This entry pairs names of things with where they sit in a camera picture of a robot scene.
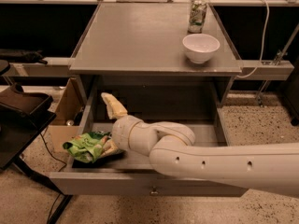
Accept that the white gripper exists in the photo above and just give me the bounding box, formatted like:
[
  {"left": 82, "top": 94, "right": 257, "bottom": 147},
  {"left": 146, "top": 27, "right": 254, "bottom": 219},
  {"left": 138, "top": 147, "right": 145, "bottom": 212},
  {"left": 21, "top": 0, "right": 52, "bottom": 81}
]
[{"left": 101, "top": 92, "right": 142, "bottom": 151}]

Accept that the green rice chip bag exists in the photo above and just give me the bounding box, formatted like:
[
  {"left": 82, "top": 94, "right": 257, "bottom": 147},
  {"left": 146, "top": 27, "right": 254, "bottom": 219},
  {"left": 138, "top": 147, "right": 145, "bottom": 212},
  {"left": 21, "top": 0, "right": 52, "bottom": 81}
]
[{"left": 63, "top": 132, "right": 122, "bottom": 163}]

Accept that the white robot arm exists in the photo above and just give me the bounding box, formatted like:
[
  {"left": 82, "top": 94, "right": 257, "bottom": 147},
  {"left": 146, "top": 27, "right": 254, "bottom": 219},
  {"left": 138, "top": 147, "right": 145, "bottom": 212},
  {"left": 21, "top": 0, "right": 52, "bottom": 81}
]
[{"left": 101, "top": 92, "right": 299, "bottom": 197}]

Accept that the grey cabinet with top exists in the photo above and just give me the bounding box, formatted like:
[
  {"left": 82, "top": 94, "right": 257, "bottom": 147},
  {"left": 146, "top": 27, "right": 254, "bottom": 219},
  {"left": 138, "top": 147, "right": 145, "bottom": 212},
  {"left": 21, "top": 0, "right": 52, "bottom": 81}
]
[{"left": 68, "top": 2, "right": 243, "bottom": 108}]

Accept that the round metal drawer knob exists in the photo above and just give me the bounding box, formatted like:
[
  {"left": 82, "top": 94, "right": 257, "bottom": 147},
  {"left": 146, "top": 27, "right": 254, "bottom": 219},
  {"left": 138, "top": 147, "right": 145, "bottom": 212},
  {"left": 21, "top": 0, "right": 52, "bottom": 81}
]
[{"left": 149, "top": 187, "right": 159, "bottom": 196}]

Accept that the cardboard box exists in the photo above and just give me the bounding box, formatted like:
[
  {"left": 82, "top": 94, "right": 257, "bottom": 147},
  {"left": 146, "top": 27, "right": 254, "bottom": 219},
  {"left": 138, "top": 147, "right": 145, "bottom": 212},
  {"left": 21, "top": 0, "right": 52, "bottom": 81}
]
[{"left": 49, "top": 78, "right": 84, "bottom": 153}]

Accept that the black stand with tray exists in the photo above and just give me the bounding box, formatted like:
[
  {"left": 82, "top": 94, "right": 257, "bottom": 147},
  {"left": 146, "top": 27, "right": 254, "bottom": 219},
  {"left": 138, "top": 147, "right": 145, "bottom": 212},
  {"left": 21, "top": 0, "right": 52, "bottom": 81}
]
[{"left": 0, "top": 59, "right": 74, "bottom": 224}]

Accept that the white ceramic bowl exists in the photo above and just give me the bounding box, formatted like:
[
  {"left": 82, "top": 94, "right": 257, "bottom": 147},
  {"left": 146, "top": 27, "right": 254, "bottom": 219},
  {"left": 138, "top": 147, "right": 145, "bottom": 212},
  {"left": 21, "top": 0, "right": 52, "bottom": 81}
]
[{"left": 182, "top": 34, "right": 221, "bottom": 63}]

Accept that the black cloth on rail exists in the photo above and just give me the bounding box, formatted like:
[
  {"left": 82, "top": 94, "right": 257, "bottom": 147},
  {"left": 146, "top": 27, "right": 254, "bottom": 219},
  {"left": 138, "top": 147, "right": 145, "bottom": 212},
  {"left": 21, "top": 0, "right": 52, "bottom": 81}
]
[{"left": 0, "top": 49, "right": 48, "bottom": 64}]

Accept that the black cable on floor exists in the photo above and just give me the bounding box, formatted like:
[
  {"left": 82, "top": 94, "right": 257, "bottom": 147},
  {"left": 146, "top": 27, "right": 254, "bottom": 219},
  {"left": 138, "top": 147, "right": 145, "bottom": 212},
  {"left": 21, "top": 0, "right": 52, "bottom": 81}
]
[{"left": 39, "top": 131, "right": 68, "bottom": 224}]

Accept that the metal rail frame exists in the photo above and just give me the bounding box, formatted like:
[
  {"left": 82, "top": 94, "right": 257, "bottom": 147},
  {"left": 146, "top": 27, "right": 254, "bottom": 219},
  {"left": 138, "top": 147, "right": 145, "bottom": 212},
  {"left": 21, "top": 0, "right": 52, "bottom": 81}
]
[{"left": 0, "top": 0, "right": 299, "bottom": 82}]

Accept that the white cable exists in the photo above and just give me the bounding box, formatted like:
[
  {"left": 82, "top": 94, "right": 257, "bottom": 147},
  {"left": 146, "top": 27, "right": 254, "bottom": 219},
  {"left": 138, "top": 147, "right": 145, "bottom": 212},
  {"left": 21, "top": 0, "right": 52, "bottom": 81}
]
[{"left": 236, "top": 0, "right": 271, "bottom": 79}]

